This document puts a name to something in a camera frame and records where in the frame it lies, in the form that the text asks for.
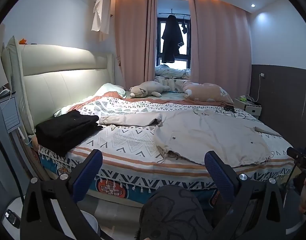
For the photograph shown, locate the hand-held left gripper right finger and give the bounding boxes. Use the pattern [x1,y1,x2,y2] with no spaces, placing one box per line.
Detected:
[204,151,286,240]

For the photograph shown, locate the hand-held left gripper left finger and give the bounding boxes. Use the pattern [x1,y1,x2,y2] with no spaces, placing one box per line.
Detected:
[20,149,103,240]

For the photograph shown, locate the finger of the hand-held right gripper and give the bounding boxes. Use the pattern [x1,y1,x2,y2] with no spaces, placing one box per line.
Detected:
[286,146,302,161]

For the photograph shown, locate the beige jacket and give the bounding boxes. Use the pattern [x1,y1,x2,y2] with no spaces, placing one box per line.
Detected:
[98,106,283,168]

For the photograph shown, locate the black folded clothes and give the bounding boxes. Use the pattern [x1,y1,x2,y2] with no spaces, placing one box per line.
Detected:
[35,110,104,157]

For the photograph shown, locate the patterned blanket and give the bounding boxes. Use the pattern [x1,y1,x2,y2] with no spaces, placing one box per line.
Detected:
[38,91,296,196]

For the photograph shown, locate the person's leg in dark pants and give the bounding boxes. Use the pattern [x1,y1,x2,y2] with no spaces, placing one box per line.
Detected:
[139,185,216,240]

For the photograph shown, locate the white bedside table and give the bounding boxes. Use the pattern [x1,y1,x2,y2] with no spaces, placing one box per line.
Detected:
[234,97,263,118]

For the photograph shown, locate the pink plush pillow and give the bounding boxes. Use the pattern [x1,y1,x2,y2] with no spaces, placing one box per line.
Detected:
[181,82,235,103]

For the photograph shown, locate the light green pillow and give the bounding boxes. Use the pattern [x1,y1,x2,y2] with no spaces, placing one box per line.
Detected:
[93,82,127,98]

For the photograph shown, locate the grey-blue nightstand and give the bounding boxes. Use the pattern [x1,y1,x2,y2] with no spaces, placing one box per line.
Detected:
[0,86,21,133]

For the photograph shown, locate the grey plush toy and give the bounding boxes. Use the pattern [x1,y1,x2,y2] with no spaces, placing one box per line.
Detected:
[129,81,170,98]

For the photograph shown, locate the crumpled pale duvet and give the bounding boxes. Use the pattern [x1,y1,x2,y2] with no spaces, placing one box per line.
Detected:
[155,64,192,87]

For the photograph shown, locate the cream padded headboard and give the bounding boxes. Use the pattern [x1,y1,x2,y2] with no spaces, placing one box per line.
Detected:
[6,36,116,134]

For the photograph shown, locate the pink curtain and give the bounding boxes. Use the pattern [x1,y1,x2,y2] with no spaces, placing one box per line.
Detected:
[189,0,252,96]
[115,0,158,91]

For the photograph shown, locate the dark framed window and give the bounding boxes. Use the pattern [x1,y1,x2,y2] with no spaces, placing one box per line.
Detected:
[157,0,191,70]

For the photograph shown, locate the dark hanging jacket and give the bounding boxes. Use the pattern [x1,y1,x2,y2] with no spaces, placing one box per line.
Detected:
[161,14,185,63]

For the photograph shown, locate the small dark hanging garment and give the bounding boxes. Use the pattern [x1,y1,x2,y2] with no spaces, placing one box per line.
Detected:
[180,17,189,34]

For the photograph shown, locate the white hanging shirt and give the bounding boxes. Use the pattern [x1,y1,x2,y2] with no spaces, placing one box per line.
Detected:
[91,0,111,42]

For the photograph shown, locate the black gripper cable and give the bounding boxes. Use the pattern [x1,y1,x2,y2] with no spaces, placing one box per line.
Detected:
[282,164,298,188]

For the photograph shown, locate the black charger with cable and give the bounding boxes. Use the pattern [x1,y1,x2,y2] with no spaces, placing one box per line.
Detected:
[216,104,246,118]

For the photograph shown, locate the wall socket with white cable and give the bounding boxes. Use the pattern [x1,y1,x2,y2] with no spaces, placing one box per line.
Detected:
[252,72,265,101]

